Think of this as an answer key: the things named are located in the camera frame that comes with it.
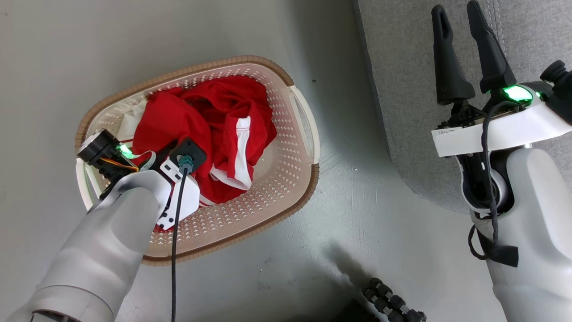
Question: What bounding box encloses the grey fabric sofa cushion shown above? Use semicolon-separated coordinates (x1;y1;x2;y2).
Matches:
355;0;572;213

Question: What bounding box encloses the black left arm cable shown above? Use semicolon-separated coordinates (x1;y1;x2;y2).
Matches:
170;154;193;322

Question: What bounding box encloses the plain red garment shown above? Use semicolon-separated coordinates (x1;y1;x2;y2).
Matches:
132;89;213;204

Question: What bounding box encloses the cream perforated laundry basket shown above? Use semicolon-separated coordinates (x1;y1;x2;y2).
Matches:
75;55;320;266

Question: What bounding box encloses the black roller wheel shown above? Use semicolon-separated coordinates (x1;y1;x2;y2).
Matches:
362;277;427;322

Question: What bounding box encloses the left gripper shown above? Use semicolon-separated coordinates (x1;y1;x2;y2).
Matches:
77;129;200;231

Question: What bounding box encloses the red garment white trim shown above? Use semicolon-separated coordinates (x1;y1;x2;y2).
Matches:
118;75;278;206

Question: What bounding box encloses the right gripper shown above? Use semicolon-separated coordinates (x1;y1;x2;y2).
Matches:
431;0;572;157

